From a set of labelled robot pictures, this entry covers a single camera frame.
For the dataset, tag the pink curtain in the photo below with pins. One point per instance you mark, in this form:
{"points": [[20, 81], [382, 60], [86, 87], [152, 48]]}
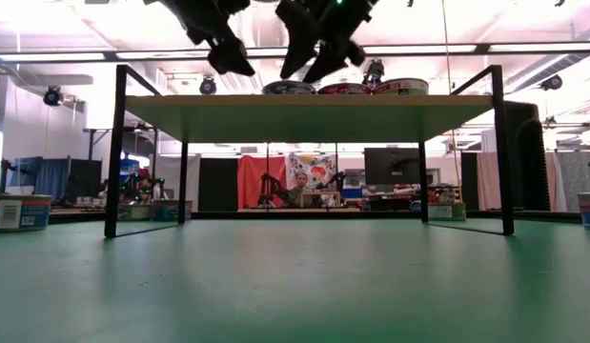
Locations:
{"points": [[490, 181]]}

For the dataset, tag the silver lid white label can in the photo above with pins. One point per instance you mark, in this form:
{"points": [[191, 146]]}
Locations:
{"points": [[401, 86]]}

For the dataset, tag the cluttered background workbench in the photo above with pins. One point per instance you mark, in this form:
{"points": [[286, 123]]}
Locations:
{"points": [[399, 197]]}

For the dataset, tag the person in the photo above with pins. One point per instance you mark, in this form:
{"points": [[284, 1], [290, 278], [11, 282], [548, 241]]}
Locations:
{"points": [[301, 183]]}

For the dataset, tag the painted banner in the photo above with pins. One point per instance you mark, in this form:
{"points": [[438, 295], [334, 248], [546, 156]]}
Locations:
{"points": [[318, 164]]}

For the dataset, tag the black corrugated column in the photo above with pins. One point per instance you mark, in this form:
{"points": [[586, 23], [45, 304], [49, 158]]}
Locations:
{"points": [[528, 162]]}

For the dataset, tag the silver lid blue label can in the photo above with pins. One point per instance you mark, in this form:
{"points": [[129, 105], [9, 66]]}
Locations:
{"points": [[289, 87]]}

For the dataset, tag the grey patterned partition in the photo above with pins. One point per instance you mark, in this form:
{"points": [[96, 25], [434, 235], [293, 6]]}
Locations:
{"points": [[580, 176]]}

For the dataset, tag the black monitor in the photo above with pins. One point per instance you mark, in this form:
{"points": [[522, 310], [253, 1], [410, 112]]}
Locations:
{"points": [[390, 164]]}

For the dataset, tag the black background robot arm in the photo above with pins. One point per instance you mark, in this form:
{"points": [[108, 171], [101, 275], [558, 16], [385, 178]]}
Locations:
{"points": [[336, 181], [273, 188]]}

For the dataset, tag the blue curtain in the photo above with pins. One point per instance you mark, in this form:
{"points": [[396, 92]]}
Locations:
{"points": [[51, 178]]}

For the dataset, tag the green table mat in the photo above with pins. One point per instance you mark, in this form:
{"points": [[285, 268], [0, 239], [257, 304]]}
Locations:
{"points": [[294, 286]]}

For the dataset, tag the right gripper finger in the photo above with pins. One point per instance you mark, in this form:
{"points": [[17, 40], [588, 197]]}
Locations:
{"points": [[299, 33], [332, 57]]}

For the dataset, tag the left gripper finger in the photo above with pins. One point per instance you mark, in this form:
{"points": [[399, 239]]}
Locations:
{"points": [[230, 57]]}

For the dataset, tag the red cloth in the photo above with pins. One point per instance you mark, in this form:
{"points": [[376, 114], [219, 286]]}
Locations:
{"points": [[251, 176]]}

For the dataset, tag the small wooden frame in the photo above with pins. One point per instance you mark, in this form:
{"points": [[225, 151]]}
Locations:
{"points": [[320, 193]]}

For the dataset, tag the wooden shelf black metal legs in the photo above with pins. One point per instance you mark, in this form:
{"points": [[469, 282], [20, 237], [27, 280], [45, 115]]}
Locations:
{"points": [[304, 116]]}

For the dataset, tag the background robot with lights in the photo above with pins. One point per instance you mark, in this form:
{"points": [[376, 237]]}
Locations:
{"points": [[142, 186]]}

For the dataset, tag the white curtain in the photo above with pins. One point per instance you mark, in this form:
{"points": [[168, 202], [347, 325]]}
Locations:
{"points": [[173, 176]]}

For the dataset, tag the black curtain panel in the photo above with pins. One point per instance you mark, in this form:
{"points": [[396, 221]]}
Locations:
{"points": [[218, 183]]}

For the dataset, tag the silver lid red label can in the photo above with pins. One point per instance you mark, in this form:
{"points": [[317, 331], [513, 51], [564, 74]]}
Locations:
{"points": [[344, 88]]}

